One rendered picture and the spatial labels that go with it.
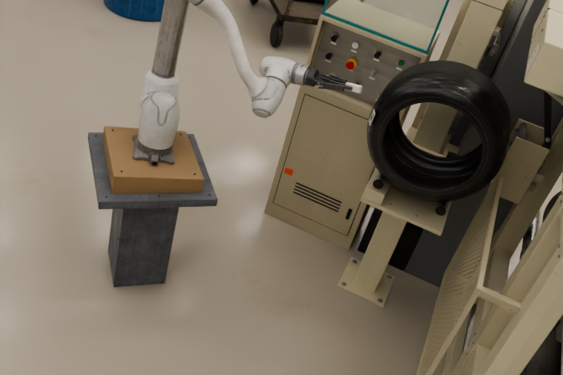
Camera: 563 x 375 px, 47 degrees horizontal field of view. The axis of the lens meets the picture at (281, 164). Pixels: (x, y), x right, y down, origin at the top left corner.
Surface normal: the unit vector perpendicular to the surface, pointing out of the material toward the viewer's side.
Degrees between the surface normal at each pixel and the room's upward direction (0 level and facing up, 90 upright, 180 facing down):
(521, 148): 90
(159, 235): 90
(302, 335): 0
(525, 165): 90
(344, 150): 90
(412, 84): 54
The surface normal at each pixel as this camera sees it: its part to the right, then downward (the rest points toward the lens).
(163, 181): 0.31, 0.61
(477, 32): -0.37, 0.46
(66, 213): 0.23, -0.80
